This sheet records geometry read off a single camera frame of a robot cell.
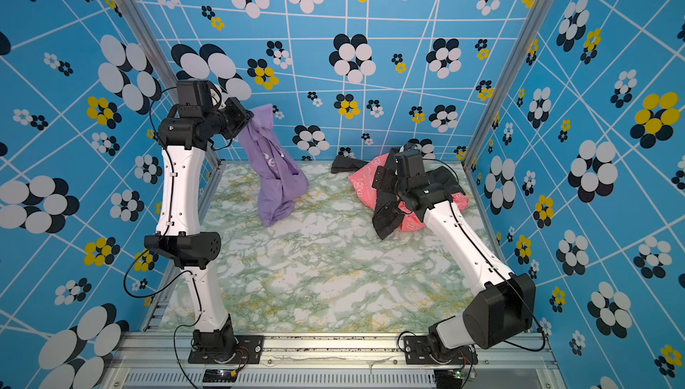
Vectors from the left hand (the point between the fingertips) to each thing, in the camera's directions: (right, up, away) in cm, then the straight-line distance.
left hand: (255, 107), depth 75 cm
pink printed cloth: (+48, -35, +20) cm, 63 cm away
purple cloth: (+4, -19, +17) cm, 26 cm away
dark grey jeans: (+40, -30, +21) cm, 55 cm away
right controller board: (+53, -72, -6) cm, 90 cm away
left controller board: (-9, -75, -3) cm, 75 cm away
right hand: (+40, -19, +6) cm, 44 cm away
